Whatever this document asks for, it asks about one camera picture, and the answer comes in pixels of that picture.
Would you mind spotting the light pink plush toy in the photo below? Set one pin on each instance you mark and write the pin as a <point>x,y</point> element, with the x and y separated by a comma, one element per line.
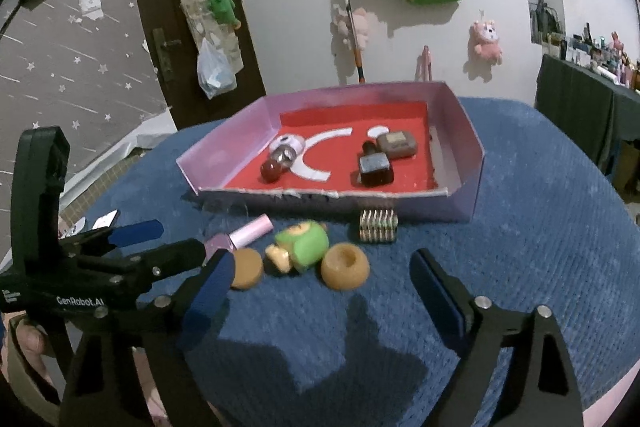
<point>362,27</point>

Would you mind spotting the amber round lid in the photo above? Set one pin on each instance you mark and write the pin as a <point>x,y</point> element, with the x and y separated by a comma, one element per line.
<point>247,269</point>

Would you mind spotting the clear plastic cup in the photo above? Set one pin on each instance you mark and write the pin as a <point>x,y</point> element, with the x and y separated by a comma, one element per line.
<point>225,219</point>

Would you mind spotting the person's left hand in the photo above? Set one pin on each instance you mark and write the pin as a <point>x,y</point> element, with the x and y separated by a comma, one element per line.
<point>30,342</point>

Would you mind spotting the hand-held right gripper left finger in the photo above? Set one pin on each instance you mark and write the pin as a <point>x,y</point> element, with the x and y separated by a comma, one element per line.
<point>210,297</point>

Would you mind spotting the table with dark green cloth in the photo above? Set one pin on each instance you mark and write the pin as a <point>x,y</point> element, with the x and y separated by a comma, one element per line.
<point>580,107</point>

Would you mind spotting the pink bedsheet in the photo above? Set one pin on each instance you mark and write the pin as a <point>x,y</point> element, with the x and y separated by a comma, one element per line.
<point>615,407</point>

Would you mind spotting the green-hooded bear figurine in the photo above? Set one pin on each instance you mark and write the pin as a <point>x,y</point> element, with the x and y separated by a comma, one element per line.
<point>305,247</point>

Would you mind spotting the taupe small case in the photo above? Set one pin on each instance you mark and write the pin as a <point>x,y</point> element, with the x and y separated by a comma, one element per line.
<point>397,144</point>

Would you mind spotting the silver bead cube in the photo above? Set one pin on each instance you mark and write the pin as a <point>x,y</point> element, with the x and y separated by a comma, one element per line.
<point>378,226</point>

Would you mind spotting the grey star-print wall covering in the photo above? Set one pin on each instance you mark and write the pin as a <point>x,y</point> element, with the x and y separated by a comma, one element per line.
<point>75,82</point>

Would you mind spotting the green plush toy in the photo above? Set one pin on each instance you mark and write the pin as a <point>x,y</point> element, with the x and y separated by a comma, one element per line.
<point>222,7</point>

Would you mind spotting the smartphone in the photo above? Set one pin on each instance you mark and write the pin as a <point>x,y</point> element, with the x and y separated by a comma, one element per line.
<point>106,219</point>

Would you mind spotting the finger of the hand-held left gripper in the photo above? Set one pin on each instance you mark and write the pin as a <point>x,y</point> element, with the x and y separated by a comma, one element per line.
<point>175,252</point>
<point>135,233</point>

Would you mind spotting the row of small bottles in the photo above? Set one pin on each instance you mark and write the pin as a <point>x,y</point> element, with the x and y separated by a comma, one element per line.
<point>600,52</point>

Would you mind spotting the small white paper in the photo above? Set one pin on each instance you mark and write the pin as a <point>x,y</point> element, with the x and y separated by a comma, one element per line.
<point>91,5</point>

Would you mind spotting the pink hanging clip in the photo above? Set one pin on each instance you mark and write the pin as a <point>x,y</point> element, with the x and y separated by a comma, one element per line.
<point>426,64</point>

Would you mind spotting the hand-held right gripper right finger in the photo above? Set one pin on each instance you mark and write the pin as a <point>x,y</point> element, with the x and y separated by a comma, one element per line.
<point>440,302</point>

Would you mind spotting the pink bear plush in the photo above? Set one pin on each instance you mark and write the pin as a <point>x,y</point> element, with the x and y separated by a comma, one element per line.
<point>486,42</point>

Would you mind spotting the purple nail polish bottle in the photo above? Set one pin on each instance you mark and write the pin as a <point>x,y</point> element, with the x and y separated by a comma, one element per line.
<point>250,229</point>

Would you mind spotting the paint brush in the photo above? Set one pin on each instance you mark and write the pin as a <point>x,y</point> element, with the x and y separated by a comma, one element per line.
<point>354,37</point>

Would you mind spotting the dark red ball trinket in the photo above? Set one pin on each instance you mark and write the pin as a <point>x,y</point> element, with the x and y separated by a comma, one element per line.
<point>277,164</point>

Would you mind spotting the pink cardboard box red inside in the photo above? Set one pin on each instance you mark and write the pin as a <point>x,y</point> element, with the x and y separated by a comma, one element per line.
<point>410,187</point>

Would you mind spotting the clear plastic bag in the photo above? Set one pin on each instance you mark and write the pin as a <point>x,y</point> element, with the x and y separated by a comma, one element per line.
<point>215,72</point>

